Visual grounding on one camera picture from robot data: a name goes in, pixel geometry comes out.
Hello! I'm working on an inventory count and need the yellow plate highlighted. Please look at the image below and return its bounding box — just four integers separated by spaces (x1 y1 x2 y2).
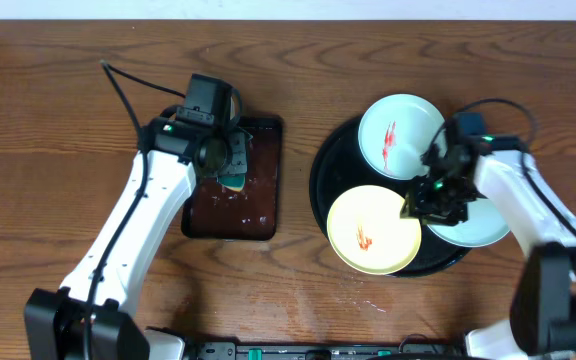
326 185 422 275

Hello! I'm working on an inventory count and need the black round tray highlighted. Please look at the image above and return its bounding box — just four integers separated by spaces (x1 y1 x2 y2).
309 117 470 278

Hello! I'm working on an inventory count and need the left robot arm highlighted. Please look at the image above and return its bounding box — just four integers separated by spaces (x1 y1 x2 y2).
24 117 251 359

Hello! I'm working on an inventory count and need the light blue plate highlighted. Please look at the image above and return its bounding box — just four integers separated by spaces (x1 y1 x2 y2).
358 94 445 180
429 199 509 248

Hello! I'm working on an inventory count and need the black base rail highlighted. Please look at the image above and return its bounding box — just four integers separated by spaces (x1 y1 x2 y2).
142 340 469 360

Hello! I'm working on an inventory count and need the black rectangular tray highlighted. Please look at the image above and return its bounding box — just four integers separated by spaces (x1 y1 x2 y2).
181 116 283 241

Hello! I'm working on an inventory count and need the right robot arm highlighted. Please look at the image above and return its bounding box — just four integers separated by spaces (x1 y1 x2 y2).
401 112 576 359

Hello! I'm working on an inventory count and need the green yellow sponge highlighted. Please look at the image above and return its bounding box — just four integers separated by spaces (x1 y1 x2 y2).
217 127 252 192

